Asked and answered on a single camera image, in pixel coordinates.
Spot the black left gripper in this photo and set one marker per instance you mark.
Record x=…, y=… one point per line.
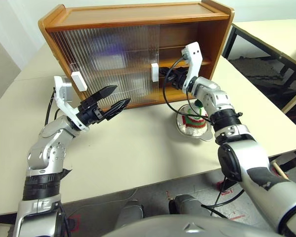
x=90, y=112

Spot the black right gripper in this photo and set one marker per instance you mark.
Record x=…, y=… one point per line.
x=177, y=79

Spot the ribbed clear sliding door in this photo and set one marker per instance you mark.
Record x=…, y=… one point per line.
x=88, y=49
x=140, y=39

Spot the purple tissue pack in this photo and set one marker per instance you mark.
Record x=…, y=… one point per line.
x=111, y=53

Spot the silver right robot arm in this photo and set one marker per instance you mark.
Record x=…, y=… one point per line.
x=249, y=158

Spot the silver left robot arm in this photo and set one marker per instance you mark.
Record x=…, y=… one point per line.
x=49, y=150

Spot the knitted snowman toy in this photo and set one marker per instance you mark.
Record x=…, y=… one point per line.
x=193, y=123

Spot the brown wooden cabinet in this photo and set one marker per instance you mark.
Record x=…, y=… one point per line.
x=138, y=13

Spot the metal bowl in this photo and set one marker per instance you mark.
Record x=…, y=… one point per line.
x=187, y=132

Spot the grey rounded shape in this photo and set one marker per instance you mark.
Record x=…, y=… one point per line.
x=187, y=205
x=129, y=213

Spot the red floor tape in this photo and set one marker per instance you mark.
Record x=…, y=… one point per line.
x=220, y=184

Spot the black table leg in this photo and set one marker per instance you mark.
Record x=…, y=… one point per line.
x=227, y=185

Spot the light wooden pole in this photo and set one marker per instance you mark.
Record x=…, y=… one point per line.
x=294, y=100

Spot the grey robot torso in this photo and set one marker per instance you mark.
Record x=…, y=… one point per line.
x=187, y=227

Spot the light wooden stick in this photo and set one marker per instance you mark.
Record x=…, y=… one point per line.
x=280, y=169

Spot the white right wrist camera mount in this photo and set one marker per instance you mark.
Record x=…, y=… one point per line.
x=195, y=59

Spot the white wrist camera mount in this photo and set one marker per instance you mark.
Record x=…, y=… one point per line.
x=62, y=98
x=195, y=59

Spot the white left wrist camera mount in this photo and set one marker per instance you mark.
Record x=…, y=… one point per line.
x=62, y=98

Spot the beige side table black frame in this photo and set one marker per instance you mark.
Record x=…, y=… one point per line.
x=261, y=32

